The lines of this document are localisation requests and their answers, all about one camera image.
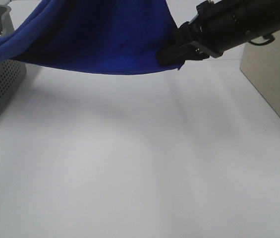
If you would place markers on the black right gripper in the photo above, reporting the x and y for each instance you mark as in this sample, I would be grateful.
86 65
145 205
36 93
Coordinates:
216 28

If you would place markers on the blue towel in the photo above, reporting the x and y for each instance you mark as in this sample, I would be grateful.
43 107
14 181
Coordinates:
118 37

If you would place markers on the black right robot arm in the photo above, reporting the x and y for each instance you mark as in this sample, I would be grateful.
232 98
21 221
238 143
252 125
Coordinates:
262 20

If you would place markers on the beige storage box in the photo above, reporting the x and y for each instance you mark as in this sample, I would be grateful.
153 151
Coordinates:
261 66

